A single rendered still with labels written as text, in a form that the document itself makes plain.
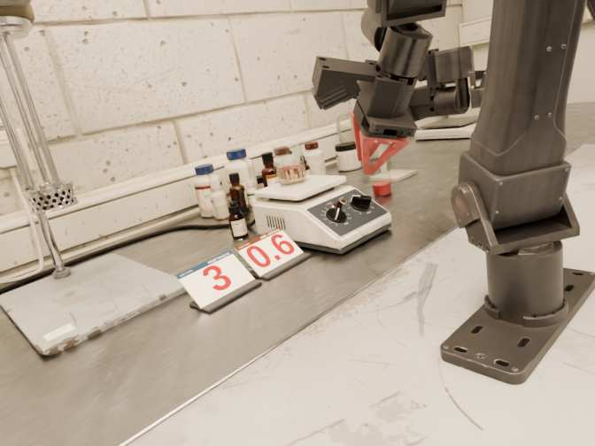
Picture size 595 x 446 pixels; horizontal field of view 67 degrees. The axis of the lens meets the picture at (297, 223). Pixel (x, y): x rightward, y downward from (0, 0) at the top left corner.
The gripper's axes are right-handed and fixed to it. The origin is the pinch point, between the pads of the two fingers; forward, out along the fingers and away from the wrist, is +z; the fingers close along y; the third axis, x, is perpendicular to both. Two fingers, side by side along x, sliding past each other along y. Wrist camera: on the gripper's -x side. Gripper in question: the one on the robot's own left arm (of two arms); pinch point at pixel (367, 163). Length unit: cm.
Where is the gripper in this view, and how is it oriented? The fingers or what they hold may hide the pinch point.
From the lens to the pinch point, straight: 69.0
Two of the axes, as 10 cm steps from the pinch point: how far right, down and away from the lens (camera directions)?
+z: -1.8, 7.5, 6.4
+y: 1.3, 6.6, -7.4
